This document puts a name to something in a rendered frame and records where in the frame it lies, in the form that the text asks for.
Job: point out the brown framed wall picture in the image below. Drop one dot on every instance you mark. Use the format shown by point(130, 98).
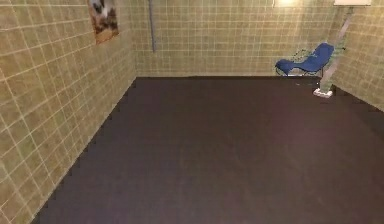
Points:
point(104, 23)

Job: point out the blue lounge chair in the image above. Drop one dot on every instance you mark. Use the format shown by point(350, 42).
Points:
point(310, 62)

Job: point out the white floor lamp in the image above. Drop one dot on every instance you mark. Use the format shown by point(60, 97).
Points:
point(333, 63)

